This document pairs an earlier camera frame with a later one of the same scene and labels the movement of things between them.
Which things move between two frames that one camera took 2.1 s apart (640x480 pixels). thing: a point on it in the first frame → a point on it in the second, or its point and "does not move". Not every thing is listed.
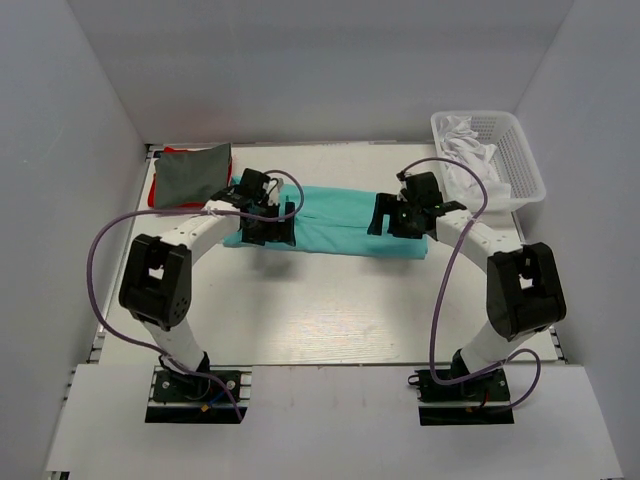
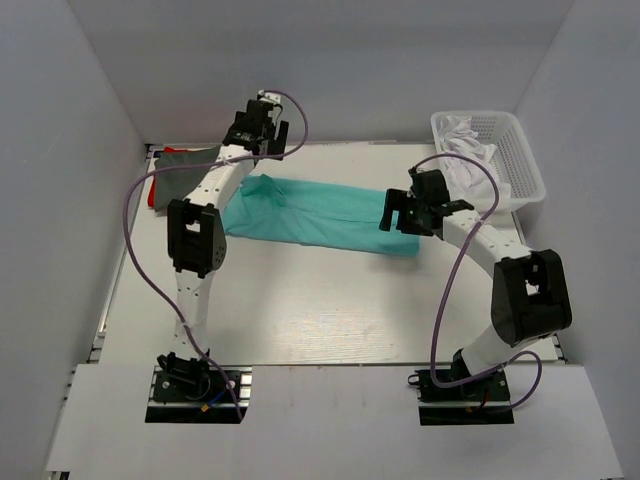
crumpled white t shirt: (460, 143) does not move
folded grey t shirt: (190, 177) does not move
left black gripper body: (266, 208) → (276, 147)
